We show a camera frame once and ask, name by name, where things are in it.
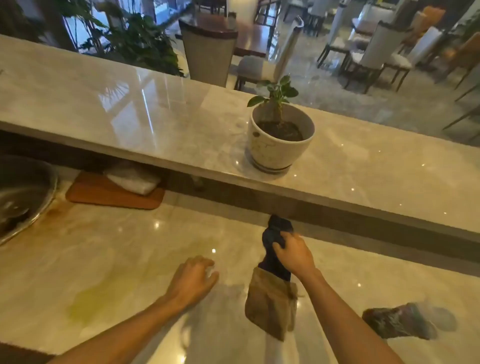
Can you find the person's left hand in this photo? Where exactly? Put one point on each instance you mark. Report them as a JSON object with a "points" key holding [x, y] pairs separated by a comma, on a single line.
{"points": [[191, 279]]}

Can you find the person's right hand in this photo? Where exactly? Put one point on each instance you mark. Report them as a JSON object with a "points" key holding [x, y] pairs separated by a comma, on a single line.
{"points": [[296, 255]]}

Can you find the dark blue cleaning cloth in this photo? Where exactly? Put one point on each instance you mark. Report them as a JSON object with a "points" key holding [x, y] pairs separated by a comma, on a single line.
{"points": [[275, 262]]}

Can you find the brown cloth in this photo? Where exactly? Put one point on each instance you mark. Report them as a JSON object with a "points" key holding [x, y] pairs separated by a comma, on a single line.
{"points": [[268, 303]]}

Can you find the person's right forearm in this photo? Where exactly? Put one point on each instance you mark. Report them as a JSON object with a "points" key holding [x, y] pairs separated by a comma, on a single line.
{"points": [[337, 322]]}

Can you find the person's left forearm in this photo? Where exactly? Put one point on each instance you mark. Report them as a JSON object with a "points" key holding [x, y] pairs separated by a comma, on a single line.
{"points": [[127, 333]]}

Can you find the clear bag of white powder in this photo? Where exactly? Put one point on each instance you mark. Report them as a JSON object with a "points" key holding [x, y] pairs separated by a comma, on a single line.
{"points": [[131, 178]]}

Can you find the clear plastic wrapped bundle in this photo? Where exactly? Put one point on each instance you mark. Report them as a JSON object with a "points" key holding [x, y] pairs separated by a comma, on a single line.
{"points": [[401, 318]]}

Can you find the brown wooden tray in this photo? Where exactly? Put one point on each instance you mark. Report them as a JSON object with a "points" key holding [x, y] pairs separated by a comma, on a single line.
{"points": [[93, 193]]}

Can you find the small green potted plant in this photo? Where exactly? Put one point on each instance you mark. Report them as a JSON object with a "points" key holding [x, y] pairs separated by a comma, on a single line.
{"points": [[277, 92]]}

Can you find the grey marble raised bar ledge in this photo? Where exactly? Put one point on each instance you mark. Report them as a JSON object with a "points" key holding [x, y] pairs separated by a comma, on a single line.
{"points": [[150, 105]]}

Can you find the round steel sink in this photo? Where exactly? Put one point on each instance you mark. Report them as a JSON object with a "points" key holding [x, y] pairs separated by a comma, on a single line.
{"points": [[26, 195]]}

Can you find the white fabric dining chair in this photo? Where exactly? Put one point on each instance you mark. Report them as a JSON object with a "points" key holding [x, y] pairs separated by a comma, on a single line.
{"points": [[339, 43], [423, 48], [251, 67], [378, 45]]}

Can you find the beige woven back chair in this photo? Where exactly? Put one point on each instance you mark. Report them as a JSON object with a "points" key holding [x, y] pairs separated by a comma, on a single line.
{"points": [[208, 56]]}

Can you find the dark wooden dining table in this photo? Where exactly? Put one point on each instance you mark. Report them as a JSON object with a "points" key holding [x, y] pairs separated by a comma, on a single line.
{"points": [[251, 37]]}

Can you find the large green leafy plant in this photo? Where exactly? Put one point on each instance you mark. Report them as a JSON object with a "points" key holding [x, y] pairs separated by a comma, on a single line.
{"points": [[142, 45]]}

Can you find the orange dining chair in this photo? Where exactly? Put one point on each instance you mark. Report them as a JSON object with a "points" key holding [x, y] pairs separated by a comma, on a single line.
{"points": [[431, 18], [465, 50]]}

